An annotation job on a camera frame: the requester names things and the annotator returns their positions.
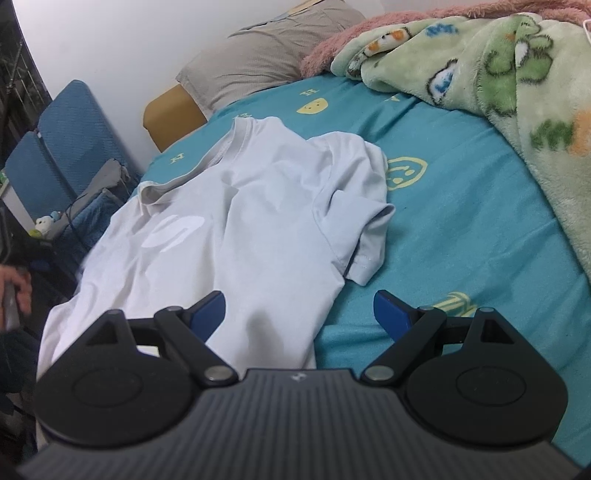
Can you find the white t-shirt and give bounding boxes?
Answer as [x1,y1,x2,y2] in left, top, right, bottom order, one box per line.
[37,116,396,380]

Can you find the black cable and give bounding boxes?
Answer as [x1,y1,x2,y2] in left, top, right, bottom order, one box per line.
[64,170,133,241]

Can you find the grey pillow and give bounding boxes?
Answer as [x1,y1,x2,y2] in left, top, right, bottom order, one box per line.
[175,0,368,117]

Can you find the teal printed bed sheet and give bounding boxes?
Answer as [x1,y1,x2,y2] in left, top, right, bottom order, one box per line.
[137,71,591,464]

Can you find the blue chair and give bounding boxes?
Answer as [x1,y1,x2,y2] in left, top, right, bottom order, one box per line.
[2,79,144,259]

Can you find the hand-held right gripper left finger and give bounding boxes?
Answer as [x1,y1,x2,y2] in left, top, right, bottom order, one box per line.
[86,290,239,387]

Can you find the green printed fleece blanket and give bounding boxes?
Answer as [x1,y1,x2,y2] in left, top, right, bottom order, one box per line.
[330,11,591,278]

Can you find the small plush toy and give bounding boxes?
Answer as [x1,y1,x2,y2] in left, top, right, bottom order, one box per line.
[30,210,65,239]

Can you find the grey cloth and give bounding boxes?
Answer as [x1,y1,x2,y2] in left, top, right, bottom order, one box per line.
[82,158,133,209]

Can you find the pink fluffy blanket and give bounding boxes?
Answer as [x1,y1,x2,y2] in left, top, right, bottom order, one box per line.
[300,0,591,80]

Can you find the person's left hand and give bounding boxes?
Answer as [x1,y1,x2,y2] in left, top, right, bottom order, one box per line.
[0,265,33,324]

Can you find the blue jeans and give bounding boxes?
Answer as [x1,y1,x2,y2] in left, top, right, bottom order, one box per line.
[68,187,140,254]

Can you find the dark window grille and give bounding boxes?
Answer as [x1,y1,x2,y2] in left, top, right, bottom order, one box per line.
[0,0,53,155]

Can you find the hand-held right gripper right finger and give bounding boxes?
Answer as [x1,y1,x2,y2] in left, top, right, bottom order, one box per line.
[361,289,518,384]

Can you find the yellow bed headboard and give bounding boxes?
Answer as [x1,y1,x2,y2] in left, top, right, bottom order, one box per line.
[143,83,208,154]

